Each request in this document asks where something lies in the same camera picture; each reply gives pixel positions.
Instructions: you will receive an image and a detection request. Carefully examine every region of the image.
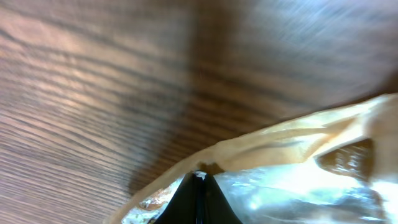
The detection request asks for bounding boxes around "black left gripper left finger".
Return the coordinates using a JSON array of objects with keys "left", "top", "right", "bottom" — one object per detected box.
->
[{"left": 154, "top": 172, "right": 197, "bottom": 224}]

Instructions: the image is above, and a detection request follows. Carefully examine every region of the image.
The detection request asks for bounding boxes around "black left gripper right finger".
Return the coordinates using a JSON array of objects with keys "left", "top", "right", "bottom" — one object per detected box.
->
[{"left": 203, "top": 174, "right": 242, "bottom": 224}]

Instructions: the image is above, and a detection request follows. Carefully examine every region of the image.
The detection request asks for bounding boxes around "brown snack packet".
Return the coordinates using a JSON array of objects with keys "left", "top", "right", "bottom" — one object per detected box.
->
[{"left": 108, "top": 94, "right": 397, "bottom": 223}]

